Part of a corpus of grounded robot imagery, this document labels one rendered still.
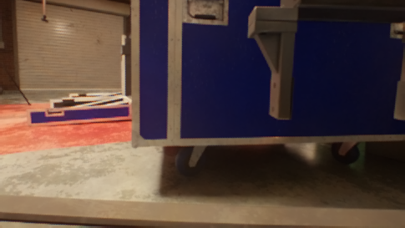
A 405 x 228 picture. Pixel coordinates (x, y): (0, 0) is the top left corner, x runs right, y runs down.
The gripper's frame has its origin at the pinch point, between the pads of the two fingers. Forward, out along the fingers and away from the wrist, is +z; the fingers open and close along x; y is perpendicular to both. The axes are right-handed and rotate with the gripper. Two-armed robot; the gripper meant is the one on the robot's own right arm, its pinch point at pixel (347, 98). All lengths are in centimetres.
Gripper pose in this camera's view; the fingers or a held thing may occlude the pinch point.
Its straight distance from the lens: 25.0
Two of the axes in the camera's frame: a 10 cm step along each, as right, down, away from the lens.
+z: -0.3, 9.9, 1.0
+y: -0.2, 1.0, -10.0
